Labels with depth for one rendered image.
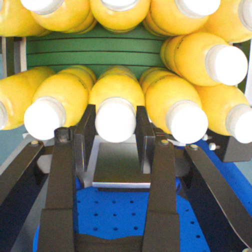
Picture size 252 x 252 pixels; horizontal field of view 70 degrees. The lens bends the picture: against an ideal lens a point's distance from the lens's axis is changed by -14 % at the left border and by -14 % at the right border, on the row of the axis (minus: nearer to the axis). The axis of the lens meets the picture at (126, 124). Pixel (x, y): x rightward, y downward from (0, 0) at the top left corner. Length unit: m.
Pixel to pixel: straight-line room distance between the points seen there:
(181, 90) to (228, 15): 0.10
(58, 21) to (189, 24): 0.14
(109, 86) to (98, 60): 0.17
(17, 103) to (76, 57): 0.17
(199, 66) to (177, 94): 0.04
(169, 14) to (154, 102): 0.10
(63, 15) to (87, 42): 0.17
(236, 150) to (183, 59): 0.21
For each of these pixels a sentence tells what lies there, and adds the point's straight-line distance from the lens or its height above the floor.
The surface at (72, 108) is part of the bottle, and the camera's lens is 0.23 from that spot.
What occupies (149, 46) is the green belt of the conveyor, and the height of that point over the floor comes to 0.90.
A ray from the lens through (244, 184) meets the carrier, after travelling 0.92.
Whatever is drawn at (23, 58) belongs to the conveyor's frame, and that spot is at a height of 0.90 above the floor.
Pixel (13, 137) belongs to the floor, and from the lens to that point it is 1.64.
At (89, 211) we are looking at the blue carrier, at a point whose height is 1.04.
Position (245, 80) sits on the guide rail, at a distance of 0.38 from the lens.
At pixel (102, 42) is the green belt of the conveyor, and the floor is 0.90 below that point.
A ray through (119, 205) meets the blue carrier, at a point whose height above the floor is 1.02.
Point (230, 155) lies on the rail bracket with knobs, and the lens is 0.38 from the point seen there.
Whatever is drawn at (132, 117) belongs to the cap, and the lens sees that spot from 0.19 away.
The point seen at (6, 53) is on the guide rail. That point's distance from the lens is 0.36.
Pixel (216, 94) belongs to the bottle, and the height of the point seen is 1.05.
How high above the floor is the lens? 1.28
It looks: 68 degrees down
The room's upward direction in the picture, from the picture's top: 176 degrees clockwise
